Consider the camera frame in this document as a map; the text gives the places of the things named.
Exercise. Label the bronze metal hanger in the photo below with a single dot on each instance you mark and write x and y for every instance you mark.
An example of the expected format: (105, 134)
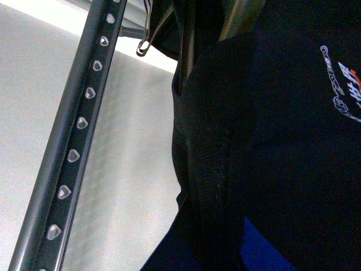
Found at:
(147, 40)

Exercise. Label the dark grey clothes rack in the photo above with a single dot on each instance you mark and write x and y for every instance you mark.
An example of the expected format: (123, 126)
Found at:
(47, 224)

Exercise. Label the black t-shirt on rack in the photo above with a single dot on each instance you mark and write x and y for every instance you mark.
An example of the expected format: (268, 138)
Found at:
(188, 32)

